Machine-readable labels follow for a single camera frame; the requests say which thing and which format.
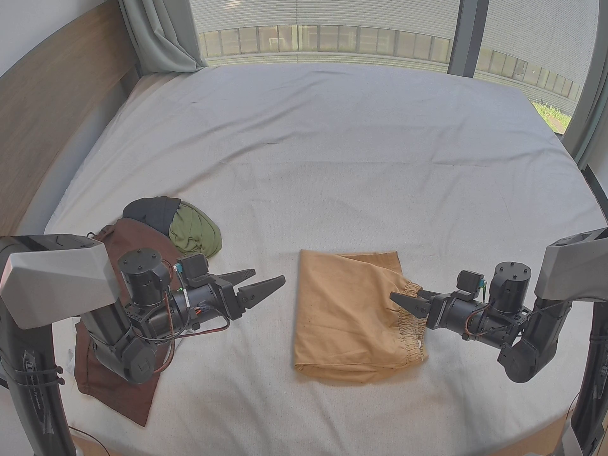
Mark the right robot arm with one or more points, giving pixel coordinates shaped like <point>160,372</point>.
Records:
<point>536,345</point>

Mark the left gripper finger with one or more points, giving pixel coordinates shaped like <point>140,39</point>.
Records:
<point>259,292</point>
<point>240,277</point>

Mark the black garment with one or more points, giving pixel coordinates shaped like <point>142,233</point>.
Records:
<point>147,212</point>

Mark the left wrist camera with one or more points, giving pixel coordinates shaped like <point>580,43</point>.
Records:
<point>194,269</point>

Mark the tan shorts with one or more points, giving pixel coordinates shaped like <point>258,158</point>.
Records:
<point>342,311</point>

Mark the window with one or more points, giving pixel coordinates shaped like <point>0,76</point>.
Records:
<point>332,17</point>

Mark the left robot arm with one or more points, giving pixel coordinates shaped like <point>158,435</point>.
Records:
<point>57,273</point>

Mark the brown garment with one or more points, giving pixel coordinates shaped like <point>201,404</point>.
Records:
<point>118,397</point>

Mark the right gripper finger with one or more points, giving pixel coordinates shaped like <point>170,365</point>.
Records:
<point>415,308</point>
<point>426,294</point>

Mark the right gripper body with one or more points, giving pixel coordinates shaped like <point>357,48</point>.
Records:
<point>456,314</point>

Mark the green garment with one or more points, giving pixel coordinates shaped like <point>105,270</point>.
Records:
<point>194,231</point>

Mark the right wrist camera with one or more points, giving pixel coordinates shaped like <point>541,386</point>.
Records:
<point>469,280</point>

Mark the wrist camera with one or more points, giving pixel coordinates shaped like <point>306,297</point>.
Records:
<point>194,269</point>
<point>469,280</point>

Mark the grey-green curtain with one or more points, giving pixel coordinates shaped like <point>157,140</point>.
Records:
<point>152,26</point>

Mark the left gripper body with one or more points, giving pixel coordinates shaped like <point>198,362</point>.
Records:
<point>213,302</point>

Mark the bed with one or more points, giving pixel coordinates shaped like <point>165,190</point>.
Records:
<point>332,159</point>

